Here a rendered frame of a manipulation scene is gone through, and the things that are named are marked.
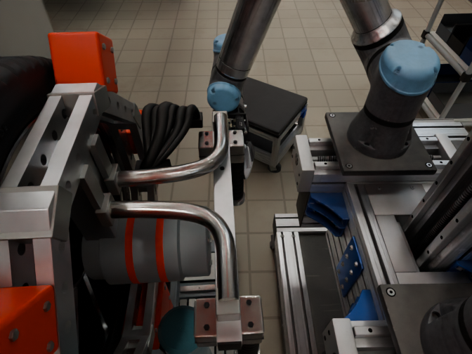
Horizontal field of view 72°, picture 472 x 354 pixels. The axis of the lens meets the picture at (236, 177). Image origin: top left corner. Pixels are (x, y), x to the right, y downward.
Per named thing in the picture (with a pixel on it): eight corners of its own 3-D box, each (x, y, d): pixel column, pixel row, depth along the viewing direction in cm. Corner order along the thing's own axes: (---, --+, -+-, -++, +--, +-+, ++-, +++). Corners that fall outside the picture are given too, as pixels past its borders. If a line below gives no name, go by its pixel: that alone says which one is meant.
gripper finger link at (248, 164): (244, 164, 69) (235, 135, 75) (244, 182, 73) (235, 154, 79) (259, 161, 69) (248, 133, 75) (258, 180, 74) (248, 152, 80)
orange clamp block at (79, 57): (75, 95, 57) (67, 39, 55) (121, 93, 57) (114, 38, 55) (55, 95, 50) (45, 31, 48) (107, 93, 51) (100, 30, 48)
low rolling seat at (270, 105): (213, 151, 197) (209, 105, 172) (244, 119, 217) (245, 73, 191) (275, 180, 182) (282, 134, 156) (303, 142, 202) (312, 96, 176)
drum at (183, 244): (113, 232, 70) (90, 192, 59) (212, 227, 71) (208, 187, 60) (98, 298, 61) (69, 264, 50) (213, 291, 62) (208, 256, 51)
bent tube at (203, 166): (127, 124, 63) (111, 76, 55) (227, 121, 64) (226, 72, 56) (109, 197, 51) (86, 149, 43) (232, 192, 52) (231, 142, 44)
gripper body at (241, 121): (216, 130, 74) (215, 98, 81) (218, 156, 80) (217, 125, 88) (250, 128, 74) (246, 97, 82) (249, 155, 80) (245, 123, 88)
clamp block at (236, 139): (200, 148, 70) (198, 129, 66) (242, 146, 70) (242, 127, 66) (199, 165, 67) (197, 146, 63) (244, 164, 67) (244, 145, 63)
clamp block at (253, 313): (197, 310, 48) (193, 296, 44) (258, 306, 48) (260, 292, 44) (196, 348, 44) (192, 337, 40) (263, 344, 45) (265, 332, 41)
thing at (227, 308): (107, 208, 50) (82, 161, 42) (232, 202, 51) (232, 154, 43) (76, 331, 39) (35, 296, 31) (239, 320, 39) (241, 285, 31)
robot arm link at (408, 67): (370, 122, 73) (392, 67, 63) (358, 88, 82) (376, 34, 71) (425, 124, 72) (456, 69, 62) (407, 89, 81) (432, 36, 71)
